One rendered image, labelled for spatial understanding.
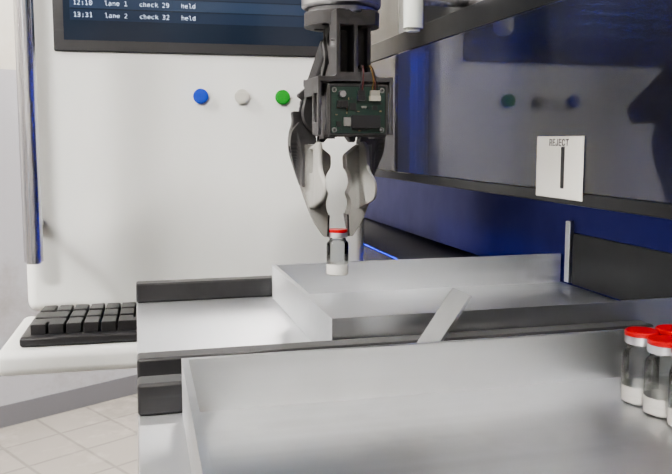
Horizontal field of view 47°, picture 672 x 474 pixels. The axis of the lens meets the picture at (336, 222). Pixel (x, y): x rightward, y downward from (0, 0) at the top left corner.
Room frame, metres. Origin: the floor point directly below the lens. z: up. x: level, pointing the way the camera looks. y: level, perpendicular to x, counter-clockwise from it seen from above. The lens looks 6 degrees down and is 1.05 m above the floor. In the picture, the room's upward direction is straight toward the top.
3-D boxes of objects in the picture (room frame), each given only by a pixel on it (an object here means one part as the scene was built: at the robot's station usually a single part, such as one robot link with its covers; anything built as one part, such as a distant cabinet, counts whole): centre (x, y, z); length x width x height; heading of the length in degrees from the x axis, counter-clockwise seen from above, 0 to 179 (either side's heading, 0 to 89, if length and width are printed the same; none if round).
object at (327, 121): (0.74, -0.01, 1.10); 0.09 x 0.08 x 0.12; 14
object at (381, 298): (0.73, -0.13, 0.90); 0.34 x 0.26 x 0.04; 104
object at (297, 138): (0.76, 0.02, 1.05); 0.05 x 0.02 x 0.09; 104
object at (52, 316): (1.00, 0.19, 0.82); 0.40 x 0.14 x 0.02; 103
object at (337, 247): (0.77, 0.00, 0.93); 0.02 x 0.02 x 0.04
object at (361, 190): (0.75, -0.03, 1.00); 0.06 x 0.03 x 0.09; 14
